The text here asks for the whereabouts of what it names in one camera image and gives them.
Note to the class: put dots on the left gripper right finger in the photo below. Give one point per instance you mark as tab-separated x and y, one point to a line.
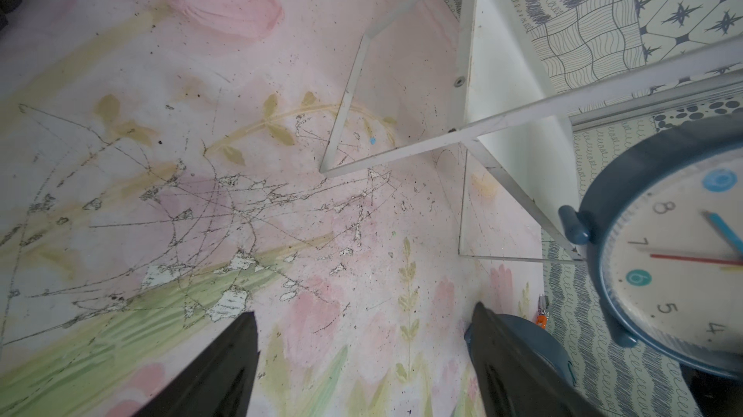
512	379

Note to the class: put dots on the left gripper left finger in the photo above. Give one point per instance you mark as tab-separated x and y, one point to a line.
219	382

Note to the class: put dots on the blue round alarm clock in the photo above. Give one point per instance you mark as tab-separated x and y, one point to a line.
661	229
543	344

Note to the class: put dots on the white two-tier shelf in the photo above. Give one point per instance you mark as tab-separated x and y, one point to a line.
530	71

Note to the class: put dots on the orange handled pliers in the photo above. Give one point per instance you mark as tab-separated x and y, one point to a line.
542	318

